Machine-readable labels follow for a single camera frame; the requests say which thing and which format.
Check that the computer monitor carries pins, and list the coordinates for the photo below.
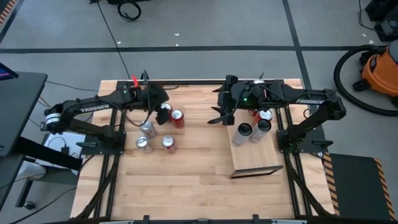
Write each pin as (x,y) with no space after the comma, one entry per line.
(6,74)

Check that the black mat hazard stripes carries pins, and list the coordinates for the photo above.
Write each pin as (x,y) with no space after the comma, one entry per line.
(354,186)
(6,11)

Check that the black aluminium table frame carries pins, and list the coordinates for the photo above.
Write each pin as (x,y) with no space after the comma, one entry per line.
(196,82)

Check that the black caster wheel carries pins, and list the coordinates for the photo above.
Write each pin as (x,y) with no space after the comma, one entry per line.
(29,205)

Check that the black equipment case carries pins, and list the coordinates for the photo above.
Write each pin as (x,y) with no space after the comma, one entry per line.
(387,28)

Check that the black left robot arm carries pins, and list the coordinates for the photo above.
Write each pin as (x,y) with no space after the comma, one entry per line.
(93,104)

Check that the black table clamp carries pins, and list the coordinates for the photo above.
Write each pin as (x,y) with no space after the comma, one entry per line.
(255,218)
(145,76)
(146,219)
(261,75)

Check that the black desk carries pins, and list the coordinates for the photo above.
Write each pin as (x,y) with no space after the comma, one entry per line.
(18,109)

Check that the red Coke Zero can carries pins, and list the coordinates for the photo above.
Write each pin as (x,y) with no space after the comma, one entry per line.
(168,106)
(178,115)

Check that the white paper sheet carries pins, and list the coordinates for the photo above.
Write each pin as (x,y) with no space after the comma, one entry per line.
(53,155)

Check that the red tag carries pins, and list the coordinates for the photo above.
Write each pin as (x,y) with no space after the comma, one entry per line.
(135,81)

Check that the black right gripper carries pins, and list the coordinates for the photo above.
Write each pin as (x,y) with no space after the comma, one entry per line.
(231,99)

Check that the small black charger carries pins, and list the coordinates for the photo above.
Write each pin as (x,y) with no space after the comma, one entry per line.
(65,150)

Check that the silver Diet Coke can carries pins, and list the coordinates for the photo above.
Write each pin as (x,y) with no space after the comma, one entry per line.
(148,129)
(143,142)

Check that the tall slim silver can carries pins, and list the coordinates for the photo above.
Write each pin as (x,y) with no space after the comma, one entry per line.
(263,125)
(244,129)

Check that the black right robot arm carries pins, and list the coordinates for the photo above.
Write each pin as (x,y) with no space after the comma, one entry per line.
(298,96)

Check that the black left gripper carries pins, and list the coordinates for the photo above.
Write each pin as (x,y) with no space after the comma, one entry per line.
(155,96)

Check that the orange shop vacuum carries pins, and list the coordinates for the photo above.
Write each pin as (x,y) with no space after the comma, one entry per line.
(336,74)
(381,73)

